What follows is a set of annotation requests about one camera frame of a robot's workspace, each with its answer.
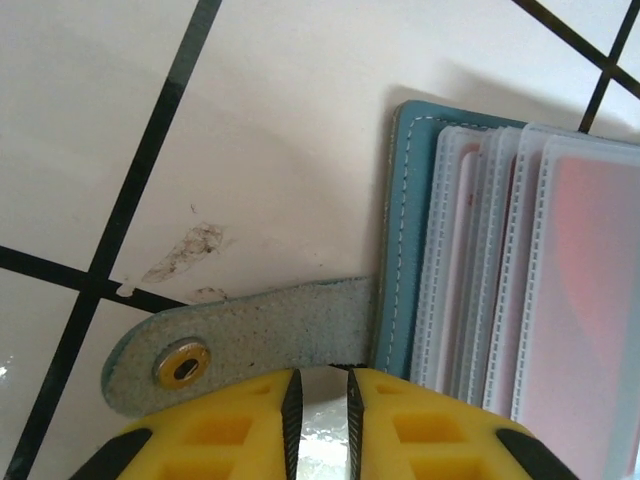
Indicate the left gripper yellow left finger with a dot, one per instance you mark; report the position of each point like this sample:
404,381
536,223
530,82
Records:
210,440

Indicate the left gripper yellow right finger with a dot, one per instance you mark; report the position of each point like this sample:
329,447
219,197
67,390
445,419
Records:
450,450

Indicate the red credit card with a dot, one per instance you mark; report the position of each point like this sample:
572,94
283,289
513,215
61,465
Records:
590,300

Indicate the teal leather card holder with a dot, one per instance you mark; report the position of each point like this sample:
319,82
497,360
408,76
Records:
400,225

